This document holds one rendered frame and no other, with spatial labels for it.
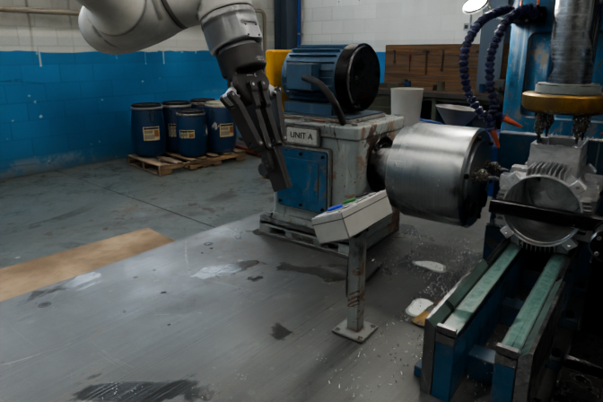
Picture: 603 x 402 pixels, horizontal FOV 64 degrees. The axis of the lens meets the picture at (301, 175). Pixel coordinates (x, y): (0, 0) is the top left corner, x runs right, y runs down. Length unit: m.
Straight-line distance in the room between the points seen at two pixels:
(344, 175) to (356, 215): 0.41
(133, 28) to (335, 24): 7.08
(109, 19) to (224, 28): 0.17
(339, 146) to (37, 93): 5.15
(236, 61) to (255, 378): 0.53
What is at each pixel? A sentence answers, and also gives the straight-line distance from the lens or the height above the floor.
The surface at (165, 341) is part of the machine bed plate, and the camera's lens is 1.03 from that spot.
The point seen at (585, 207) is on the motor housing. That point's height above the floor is 1.03.
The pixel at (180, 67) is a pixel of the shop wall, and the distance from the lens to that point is 7.07.
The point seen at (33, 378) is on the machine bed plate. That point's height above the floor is 0.80.
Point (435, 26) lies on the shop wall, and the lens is 6.97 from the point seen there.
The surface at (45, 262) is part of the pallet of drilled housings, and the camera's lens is 3.23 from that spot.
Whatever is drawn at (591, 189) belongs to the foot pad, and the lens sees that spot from 1.16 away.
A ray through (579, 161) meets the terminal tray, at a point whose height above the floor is 1.11.
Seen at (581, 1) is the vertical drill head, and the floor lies 1.45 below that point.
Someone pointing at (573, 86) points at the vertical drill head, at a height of 1.27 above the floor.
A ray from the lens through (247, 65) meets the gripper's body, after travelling 0.77.
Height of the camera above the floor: 1.35
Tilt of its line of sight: 15 degrees down
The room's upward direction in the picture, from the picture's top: straight up
